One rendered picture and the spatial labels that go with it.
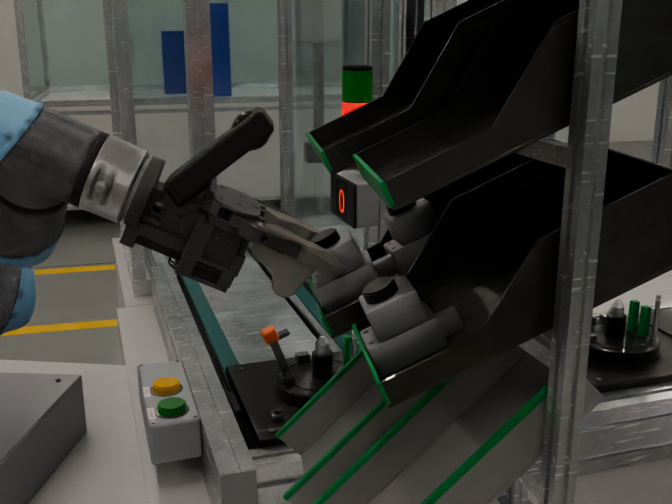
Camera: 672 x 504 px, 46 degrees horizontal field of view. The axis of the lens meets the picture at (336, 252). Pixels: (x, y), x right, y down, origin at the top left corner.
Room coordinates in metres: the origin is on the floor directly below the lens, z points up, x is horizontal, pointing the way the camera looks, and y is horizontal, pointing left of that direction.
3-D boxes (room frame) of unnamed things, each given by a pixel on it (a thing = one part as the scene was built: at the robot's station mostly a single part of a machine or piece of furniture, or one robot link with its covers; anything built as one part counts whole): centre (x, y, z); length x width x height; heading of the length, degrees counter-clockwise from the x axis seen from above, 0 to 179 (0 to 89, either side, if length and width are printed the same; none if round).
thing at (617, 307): (1.20, -0.46, 1.01); 0.24 x 0.24 x 0.13; 18
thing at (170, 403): (1.00, 0.23, 0.96); 0.04 x 0.04 x 0.02
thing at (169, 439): (1.07, 0.25, 0.93); 0.21 x 0.07 x 0.06; 18
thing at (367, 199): (1.27, -0.03, 1.29); 0.12 x 0.05 x 0.25; 18
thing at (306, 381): (1.05, 0.02, 0.98); 0.14 x 0.14 x 0.02
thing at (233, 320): (1.34, 0.09, 0.91); 0.84 x 0.28 x 0.10; 18
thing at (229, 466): (1.27, 0.25, 0.91); 0.89 x 0.06 x 0.11; 18
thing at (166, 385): (1.07, 0.25, 0.96); 0.04 x 0.04 x 0.02
